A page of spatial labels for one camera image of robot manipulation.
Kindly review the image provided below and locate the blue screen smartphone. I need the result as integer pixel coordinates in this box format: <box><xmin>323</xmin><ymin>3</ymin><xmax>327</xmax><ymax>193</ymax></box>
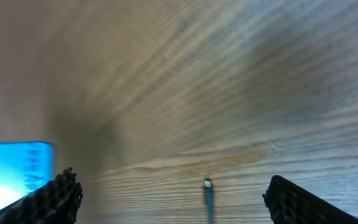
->
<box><xmin>0</xmin><ymin>140</ymin><xmax>53</xmax><ymax>210</ymax></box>

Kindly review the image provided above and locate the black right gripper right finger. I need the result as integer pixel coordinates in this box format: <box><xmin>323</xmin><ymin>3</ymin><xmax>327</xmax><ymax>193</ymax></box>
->
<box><xmin>262</xmin><ymin>175</ymin><xmax>358</xmax><ymax>224</ymax></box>

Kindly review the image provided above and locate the black charging cable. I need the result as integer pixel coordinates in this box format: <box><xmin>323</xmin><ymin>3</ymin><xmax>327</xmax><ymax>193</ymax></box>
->
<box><xmin>203</xmin><ymin>178</ymin><xmax>214</xmax><ymax>224</ymax></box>

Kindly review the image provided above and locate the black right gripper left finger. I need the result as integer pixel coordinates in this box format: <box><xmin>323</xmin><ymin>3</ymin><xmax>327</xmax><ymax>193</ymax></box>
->
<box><xmin>0</xmin><ymin>167</ymin><xmax>83</xmax><ymax>224</ymax></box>

